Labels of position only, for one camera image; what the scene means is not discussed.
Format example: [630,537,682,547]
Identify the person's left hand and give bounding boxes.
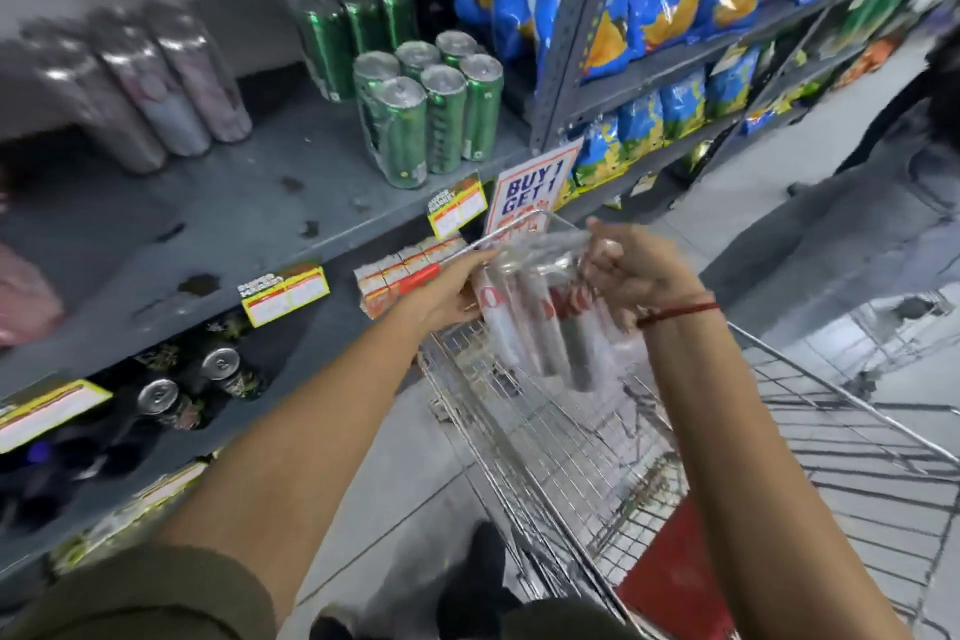
[393,249,502,342]

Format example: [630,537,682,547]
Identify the person's right hand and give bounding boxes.
[581,215,715,333]

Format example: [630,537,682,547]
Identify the pack of green cans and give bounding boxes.
[352,30,505,191]
[287,0,419,103]

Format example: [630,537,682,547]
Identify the grey metal shelf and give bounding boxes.
[0,0,538,588]

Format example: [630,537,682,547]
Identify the silver wire shopping cart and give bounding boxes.
[397,208,960,640]

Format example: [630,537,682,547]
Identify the person's right forearm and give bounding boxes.
[641,309,913,640]

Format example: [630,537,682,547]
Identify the person's left forearm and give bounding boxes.
[153,305,451,626]

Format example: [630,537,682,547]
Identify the yellow shelf price tag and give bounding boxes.
[425,172,490,241]
[0,379,114,456]
[238,262,332,329]

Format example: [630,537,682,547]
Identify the person's black right shoe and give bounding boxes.
[434,520,526,640]

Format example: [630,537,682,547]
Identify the person's black shoe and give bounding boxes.
[434,520,526,640]
[309,603,363,640]

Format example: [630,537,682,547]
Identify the person's black left shoe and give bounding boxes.
[309,603,363,640]

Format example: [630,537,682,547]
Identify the person's olive shirt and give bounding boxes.
[0,545,279,640]

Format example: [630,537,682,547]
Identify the pack of small juice cartons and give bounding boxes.
[353,235,470,321]

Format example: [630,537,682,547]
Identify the white promotion sign card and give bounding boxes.
[483,136,585,243]

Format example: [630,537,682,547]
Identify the grey slotted metal rack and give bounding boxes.
[528,0,960,228]

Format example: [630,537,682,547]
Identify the row of small yellow labels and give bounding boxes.
[48,457,215,577]

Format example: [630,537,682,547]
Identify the small dark bottle blue cap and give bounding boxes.
[7,436,84,513]

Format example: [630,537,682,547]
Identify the red thread wrist bracelet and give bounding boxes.
[635,292,723,330]

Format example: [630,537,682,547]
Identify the wheeled wire trolley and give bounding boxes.
[845,290,958,399]

